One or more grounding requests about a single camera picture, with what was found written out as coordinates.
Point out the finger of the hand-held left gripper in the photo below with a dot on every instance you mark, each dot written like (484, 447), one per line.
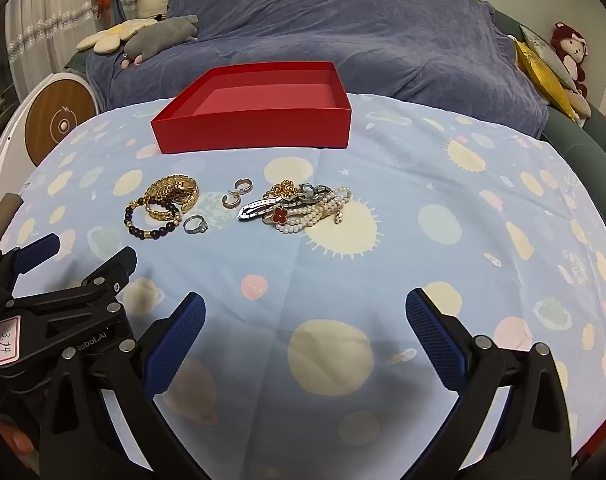
(38, 251)
(110, 272)

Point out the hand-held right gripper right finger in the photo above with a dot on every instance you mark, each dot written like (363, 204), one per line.
(435, 340)

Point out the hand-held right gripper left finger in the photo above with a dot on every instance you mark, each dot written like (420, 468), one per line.
(175, 345)

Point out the silver wristwatch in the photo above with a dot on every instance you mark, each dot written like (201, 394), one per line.
(255, 208)

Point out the red cardboard box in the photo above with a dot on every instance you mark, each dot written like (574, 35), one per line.
(253, 130)

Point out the person's left hand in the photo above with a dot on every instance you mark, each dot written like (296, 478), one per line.
(15, 442)

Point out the cardboard tube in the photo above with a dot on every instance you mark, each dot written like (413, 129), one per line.
(3, 215)

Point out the round white wood-faced device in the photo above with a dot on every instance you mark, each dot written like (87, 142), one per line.
(53, 120)

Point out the gold hoop earring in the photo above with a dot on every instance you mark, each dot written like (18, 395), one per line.
(229, 204)
(244, 184)

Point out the white curtain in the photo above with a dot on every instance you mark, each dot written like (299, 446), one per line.
(38, 35)

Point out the flower shaped plush cushion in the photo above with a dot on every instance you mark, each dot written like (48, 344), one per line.
(103, 37)

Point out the grey plush toy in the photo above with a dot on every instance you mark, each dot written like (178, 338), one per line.
(158, 40)

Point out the green sofa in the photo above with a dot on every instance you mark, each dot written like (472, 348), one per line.
(583, 145)

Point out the beige cushion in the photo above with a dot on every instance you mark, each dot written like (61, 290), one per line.
(579, 106)

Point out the gold cushion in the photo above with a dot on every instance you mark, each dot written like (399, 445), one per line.
(543, 75)

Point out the grey cushion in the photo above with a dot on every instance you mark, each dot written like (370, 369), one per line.
(548, 52)

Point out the red monkey plush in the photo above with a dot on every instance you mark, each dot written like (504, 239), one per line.
(572, 50)

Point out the blue-grey blanket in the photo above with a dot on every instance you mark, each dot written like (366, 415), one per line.
(333, 25)

